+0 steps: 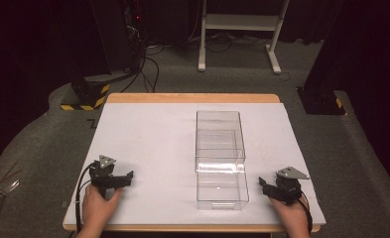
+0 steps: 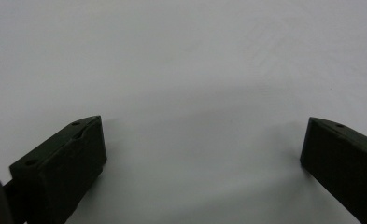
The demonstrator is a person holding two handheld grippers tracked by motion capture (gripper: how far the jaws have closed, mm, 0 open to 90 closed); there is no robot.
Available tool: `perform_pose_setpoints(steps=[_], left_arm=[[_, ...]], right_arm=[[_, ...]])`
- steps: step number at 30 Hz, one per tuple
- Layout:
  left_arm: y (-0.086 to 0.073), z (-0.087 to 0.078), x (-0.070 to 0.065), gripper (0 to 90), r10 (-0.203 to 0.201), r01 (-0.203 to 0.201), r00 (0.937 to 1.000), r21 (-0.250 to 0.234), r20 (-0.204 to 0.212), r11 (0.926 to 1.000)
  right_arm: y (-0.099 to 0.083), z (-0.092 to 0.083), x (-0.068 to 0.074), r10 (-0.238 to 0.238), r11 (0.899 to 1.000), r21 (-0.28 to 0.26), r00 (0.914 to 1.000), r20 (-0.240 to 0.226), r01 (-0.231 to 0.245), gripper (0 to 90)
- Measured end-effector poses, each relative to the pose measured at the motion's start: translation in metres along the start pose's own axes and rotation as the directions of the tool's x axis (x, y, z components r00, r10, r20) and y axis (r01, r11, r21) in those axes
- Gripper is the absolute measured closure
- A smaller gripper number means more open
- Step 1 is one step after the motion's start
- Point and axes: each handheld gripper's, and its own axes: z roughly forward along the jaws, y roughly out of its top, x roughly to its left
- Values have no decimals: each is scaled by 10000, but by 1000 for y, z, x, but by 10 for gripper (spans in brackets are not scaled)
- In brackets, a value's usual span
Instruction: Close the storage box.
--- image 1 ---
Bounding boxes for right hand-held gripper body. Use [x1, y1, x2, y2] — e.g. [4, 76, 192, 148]
[267, 166, 312, 206]

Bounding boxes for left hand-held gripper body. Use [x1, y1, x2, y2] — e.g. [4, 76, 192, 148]
[88, 154, 127, 199]

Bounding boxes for clear plastic drawer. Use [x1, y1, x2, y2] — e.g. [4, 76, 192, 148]
[195, 161, 250, 211]

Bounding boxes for clear plastic drawer case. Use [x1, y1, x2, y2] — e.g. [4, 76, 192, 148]
[195, 110, 247, 174]

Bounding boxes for person's right hand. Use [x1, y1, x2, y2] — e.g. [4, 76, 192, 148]
[269, 195, 312, 238]

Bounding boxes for person's left hand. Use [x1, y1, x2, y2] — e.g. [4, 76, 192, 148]
[76, 183, 125, 238]

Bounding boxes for white table mat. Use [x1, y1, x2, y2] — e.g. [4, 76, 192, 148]
[64, 102, 326, 226]

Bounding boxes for black yellow striped stand base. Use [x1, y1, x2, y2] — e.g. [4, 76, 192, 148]
[60, 76, 112, 112]

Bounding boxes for wooden table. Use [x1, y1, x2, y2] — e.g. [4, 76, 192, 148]
[62, 92, 326, 234]

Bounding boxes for dark computer tower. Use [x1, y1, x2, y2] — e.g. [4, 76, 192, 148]
[122, 0, 148, 72]

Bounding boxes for white metal stand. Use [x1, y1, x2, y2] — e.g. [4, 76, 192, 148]
[197, 0, 291, 75]

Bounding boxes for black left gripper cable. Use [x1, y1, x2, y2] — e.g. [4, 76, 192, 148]
[73, 161, 99, 235]

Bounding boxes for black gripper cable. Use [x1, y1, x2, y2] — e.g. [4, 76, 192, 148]
[73, 161, 99, 235]
[296, 193, 315, 234]

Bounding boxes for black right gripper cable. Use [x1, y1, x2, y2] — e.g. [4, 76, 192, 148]
[296, 193, 315, 234]

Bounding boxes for black floor cables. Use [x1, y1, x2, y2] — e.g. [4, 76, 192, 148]
[119, 33, 166, 94]

